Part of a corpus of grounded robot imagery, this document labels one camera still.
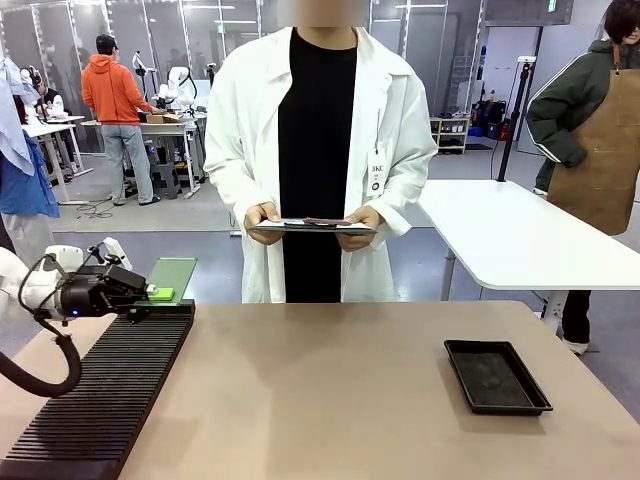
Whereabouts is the person in orange hoodie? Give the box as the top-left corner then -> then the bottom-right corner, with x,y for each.
80,33 -> 162,208

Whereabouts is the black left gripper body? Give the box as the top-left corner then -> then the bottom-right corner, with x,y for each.
56,264 -> 151,322

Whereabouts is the black corrugated cable hose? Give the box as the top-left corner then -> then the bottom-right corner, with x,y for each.
0,252 -> 84,399

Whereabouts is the white name badge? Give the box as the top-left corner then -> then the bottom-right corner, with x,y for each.
366,143 -> 390,197

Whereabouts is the grey clipboard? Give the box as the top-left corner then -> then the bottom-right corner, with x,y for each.
249,217 -> 378,236

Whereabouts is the green PCB board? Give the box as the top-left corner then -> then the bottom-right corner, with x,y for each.
140,256 -> 199,307

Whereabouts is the person's right hand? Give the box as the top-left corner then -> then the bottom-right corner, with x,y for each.
243,201 -> 282,247

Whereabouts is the black plastic tray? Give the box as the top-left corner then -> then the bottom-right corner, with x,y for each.
443,339 -> 554,417

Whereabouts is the person in white lab coat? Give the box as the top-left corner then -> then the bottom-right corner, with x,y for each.
203,23 -> 439,305

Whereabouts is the blue hanging cloth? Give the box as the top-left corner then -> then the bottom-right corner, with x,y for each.
0,54 -> 62,219

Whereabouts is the white background desk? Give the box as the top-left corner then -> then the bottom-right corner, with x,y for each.
79,112 -> 208,201
21,114 -> 95,207

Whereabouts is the person's left hand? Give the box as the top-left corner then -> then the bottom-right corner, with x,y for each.
336,205 -> 385,253

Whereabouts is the grey step stool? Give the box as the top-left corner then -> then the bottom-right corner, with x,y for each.
148,160 -> 190,202

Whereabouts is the person in brown apron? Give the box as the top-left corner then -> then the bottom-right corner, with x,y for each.
525,0 -> 640,355

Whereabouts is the brown cardboard box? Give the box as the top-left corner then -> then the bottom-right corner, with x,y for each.
143,111 -> 187,126

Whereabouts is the black slotted PCB rack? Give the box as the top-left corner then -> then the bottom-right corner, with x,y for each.
0,298 -> 196,480

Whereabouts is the black pole stand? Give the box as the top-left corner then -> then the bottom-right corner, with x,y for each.
496,56 -> 537,183

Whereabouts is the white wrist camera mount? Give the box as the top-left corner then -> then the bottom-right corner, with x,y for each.
86,237 -> 134,272

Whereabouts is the white table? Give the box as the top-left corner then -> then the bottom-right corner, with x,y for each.
416,178 -> 640,332

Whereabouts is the low wooden shelf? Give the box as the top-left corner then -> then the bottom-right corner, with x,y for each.
429,115 -> 472,155

